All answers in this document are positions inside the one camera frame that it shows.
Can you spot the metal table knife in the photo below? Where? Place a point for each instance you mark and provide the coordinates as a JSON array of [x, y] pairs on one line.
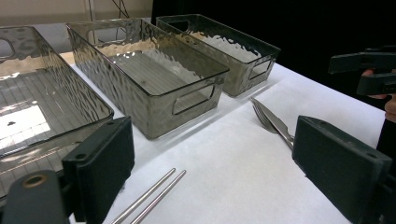
[[277, 123]]

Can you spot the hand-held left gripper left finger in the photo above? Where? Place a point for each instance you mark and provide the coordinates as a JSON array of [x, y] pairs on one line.
[[102, 161]]

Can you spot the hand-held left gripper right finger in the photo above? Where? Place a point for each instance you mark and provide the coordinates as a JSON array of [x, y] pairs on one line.
[[342, 168]]

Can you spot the smoky clear plastic bin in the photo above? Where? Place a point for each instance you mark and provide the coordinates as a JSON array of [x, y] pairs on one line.
[[236, 81], [149, 118], [37, 93]]

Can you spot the metal fork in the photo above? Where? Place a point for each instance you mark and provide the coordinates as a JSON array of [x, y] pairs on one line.
[[264, 120]]

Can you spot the metal chopstick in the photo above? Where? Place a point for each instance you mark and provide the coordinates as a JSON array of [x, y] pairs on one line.
[[145, 194], [161, 194]]

